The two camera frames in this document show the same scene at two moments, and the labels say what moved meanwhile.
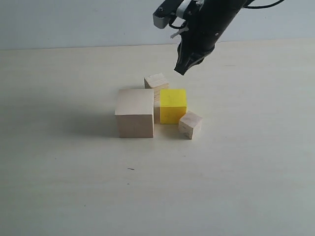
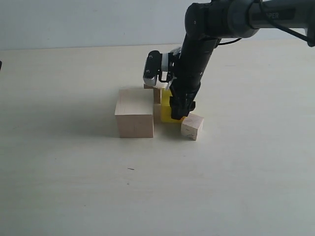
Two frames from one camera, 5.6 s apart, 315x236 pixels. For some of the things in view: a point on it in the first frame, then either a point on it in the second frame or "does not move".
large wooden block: [135, 110] does not move
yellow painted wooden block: [173, 105] does not move
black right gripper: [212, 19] to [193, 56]
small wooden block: [189, 125] does not move
